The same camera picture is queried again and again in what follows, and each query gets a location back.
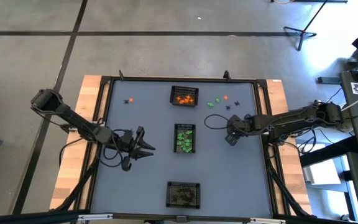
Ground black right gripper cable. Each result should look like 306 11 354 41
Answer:
203 113 230 131

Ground black plastic slotted basket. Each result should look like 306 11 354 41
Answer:
170 85 200 108
173 123 197 154
165 181 201 210

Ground black tripod stand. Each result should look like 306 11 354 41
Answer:
283 0 329 52

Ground grey table mat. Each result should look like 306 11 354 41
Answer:
91 80 273 218

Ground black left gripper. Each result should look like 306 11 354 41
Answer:
116 126 156 172

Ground silver metal bracket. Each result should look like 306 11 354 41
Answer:
77 213 114 222
249 218 287 224

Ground white box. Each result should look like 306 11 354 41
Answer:
302 158 347 186

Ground black desk leg bar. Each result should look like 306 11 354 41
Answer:
300 136 358 167

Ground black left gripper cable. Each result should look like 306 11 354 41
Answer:
99 144 127 169

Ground black aluminium table frame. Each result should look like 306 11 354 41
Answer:
53 74 315 224

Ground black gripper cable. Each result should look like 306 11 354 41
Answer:
203 113 230 131
99 144 127 169

